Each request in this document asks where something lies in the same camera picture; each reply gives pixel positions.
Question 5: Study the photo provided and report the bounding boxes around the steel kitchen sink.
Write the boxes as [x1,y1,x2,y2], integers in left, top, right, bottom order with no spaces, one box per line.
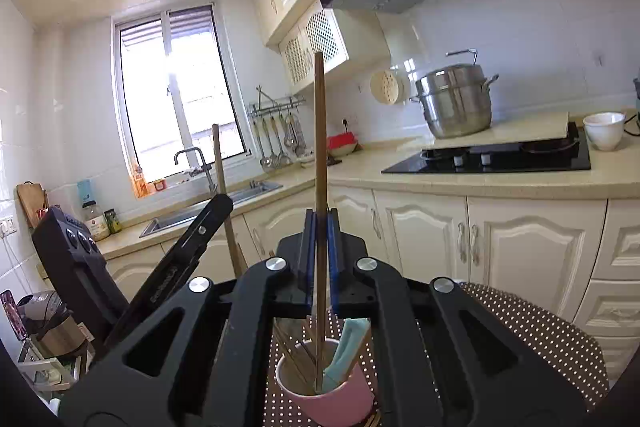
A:
[138,180,284,240]

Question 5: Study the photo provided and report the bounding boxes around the round perforated trivet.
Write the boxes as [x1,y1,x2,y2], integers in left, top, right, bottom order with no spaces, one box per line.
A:
[370,69,402,105]

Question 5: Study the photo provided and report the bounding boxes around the window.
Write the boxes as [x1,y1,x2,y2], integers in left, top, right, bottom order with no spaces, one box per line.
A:
[115,4,250,182]

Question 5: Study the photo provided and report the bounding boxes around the white bowl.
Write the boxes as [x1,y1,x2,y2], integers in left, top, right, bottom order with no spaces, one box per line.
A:
[582,112,625,152]

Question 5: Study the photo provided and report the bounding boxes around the bamboo chopstick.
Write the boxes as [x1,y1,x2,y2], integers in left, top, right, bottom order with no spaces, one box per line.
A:
[211,122,246,278]
[273,323,314,392]
[314,52,328,393]
[278,319,316,386]

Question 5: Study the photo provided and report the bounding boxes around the lower cabinets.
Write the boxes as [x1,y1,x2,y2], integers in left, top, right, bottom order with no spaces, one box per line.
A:
[99,174,639,381]

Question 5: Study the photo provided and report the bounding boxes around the brown polka dot tablecloth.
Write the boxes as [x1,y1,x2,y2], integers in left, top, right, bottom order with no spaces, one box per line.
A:
[264,283,610,426]

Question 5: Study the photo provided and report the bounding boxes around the hanging utensil rack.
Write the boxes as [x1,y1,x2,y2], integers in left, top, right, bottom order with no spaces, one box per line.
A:
[247,86,307,171]

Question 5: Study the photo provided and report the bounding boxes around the red container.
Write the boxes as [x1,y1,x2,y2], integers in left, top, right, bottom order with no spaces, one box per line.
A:
[326,132,357,150]

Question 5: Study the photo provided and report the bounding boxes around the steel steamer pot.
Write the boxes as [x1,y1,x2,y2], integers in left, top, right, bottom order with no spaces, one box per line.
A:
[411,49,499,140]

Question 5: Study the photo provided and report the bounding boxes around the steel sink faucet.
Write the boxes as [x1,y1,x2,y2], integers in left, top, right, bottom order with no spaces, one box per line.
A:
[174,146,217,195]

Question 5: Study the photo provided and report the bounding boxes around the black gas stove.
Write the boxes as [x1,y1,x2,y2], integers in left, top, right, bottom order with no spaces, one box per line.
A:
[382,122,591,174]

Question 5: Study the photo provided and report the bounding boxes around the jar with white label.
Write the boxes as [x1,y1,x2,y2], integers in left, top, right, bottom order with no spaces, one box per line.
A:
[82,199,111,242]

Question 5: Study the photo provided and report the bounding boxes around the pink utensil holder cup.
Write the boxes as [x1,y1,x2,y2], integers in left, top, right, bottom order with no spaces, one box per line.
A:
[276,355,374,426]

